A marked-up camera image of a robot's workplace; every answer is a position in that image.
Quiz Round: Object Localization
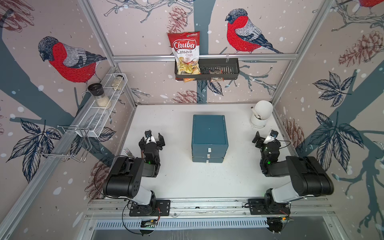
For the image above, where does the teal drawer cabinet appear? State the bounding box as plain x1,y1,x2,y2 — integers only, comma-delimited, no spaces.
191,115,229,163

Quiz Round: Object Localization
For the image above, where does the teal top drawer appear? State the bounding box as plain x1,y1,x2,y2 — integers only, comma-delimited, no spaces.
192,145,228,156

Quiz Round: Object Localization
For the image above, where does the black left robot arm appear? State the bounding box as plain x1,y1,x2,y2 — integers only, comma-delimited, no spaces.
103,130,166,217

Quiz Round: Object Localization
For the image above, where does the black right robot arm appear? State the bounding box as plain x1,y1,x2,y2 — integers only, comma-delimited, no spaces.
247,130,334,215

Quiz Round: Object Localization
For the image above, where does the small glass jar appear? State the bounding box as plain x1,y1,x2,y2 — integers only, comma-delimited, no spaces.
111,75,124,91

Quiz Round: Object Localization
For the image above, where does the black lid spice jar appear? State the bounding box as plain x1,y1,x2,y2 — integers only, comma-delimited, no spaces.
88,83,112,109

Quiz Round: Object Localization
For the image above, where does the red cassava chips bag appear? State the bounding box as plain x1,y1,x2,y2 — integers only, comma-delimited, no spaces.
168,32,201,77

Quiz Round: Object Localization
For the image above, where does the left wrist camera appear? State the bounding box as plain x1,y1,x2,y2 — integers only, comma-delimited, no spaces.
145,130,157,144

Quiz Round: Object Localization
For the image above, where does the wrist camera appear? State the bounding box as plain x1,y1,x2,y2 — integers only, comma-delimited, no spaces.
264,129,279,144
145,130,157,144

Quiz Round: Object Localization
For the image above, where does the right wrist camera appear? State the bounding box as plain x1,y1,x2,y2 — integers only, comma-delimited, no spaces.
264,129,279,144

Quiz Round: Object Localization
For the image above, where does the silver fork pink handle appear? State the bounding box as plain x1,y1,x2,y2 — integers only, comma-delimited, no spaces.
123,148,135,159

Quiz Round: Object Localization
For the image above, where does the white wire wall shelf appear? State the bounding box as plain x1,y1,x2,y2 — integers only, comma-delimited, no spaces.
72,73,127,138

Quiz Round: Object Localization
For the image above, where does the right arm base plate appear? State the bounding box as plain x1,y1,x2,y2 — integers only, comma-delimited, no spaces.
244,198,291,216

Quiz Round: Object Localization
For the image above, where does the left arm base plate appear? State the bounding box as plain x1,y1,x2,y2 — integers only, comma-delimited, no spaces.
129,200,171,217

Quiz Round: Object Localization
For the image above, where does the wire hook rack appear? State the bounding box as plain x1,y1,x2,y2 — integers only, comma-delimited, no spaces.
35,125,93,163

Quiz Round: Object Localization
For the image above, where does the black wall basket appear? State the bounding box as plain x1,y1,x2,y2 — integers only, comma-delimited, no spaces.
175,58,240,81

